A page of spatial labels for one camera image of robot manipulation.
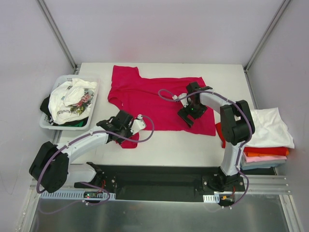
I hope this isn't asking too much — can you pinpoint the grey folded t-shirt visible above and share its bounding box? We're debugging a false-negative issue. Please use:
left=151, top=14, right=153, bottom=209
left=241, top=160, right=286, bottom=170

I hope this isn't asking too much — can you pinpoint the aluminium frame post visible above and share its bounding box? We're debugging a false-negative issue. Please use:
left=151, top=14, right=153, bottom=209
left=243, top=0, right=293, bottom=73
left=36, top=0, right=80, bottom=74

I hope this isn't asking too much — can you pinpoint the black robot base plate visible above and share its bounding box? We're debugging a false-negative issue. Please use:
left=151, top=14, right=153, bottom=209
left=89, top=165, right=245, bottom=202

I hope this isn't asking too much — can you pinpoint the aluminium frame post right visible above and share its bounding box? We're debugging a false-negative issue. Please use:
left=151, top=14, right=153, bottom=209
left=243, top=0, right=293, bottom=73

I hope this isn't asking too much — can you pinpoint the magenta t-shirt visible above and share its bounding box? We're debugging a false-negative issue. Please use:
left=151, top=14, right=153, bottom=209
left=108, top=65, right=216, bottom=136

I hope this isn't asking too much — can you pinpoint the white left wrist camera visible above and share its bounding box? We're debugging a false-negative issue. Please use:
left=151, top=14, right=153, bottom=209
left=130, top=115, right=146, bottom=135

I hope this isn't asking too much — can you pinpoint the aluminium frame post left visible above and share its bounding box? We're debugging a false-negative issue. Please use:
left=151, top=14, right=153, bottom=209
left=36, top=0, right=80, bottom=74

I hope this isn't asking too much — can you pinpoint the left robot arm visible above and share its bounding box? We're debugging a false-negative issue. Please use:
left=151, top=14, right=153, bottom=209
left=29, top=110, right=146, bottom=193

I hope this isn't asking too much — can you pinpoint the white slotted cable duct right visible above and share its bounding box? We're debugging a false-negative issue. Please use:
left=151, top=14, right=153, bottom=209
left=203, top=194, right=220, bottom=203

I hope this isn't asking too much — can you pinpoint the white floral print t-shirt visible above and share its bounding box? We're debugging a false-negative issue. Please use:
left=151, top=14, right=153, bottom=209
left=48, top=78, right=98, bottom=125

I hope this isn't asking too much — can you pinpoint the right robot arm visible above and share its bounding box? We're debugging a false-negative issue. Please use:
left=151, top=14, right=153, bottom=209
left=172, top=82, right=255, bottom=191

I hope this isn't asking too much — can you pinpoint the pink folded t-shirt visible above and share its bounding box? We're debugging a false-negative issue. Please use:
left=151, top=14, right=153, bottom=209
left=242, top=156, right=287, bottom=165

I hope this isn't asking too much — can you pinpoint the white folded t-shirt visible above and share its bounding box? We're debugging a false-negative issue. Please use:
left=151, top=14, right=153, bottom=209
left=246, top=108, right=295, bottom=149

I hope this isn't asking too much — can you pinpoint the aluminium front rail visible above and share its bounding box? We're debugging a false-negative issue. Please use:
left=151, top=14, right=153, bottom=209
left=30, top=170, right=289, bottom=194

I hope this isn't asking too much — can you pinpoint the white slotted cable duct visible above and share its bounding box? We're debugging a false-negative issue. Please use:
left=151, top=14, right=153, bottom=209
left=203, top=194, right=220, bottom=203
left=40, top=190, right=116, bottom=201

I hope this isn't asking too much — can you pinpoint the black garment in basket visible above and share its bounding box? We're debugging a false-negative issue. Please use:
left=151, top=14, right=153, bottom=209
left=40, top=95, right=50, bottom=115

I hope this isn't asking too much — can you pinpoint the white slotted cable duct left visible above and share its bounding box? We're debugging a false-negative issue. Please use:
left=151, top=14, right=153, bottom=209
left=40, top=190, right=116, bottom=201

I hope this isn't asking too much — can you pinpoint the red folded t-shirt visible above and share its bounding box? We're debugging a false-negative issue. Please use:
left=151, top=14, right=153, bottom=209
left=215, top=123, right=289, bottom=156

